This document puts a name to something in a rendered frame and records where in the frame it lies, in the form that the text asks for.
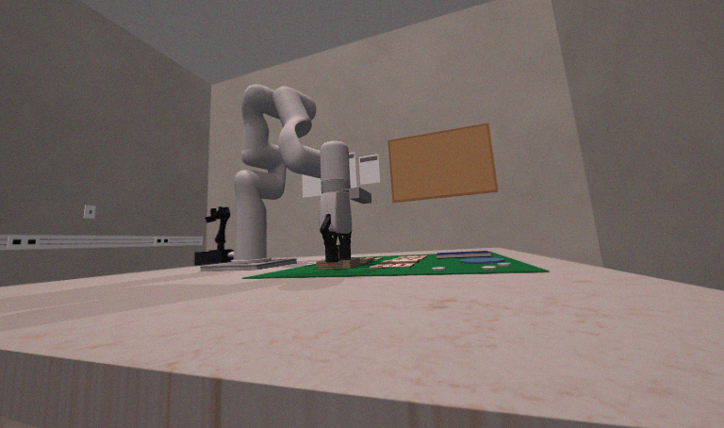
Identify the green felt mat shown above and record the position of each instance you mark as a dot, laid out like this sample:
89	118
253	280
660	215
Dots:
423	267

